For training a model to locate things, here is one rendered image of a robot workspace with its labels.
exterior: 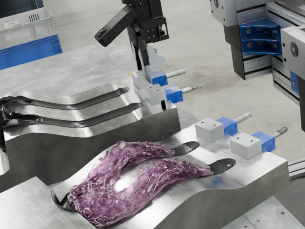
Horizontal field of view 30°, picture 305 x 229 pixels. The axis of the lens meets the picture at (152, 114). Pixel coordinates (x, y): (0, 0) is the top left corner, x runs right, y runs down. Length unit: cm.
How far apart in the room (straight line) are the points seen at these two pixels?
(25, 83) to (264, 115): 159
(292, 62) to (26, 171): 63
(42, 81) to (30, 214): 93
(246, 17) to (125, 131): 61
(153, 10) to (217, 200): 54
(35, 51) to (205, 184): 362
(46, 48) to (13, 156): 334
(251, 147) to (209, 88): 244
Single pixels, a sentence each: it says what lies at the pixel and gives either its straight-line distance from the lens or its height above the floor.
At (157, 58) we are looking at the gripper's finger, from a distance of 135.
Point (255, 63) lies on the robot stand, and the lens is 173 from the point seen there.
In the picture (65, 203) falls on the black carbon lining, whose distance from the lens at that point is 104.
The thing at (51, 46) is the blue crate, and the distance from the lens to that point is 452.
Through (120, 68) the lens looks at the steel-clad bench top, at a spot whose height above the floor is 80.
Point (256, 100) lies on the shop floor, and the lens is 327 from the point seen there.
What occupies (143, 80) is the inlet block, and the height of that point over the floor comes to 91.
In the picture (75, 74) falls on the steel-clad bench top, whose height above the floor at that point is 80.
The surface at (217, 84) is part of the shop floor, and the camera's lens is 355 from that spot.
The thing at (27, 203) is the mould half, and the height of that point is 91.
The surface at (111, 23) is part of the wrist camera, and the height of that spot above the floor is 106.
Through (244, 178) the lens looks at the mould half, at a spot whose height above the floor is 86.
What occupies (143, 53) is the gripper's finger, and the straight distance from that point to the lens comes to 132.
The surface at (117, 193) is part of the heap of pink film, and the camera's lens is 97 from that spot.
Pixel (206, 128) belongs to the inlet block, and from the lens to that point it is 115.
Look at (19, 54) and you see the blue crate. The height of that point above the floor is 14.
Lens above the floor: 142
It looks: 26 degrees down
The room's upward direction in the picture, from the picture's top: 12 degrees counter-clockwise
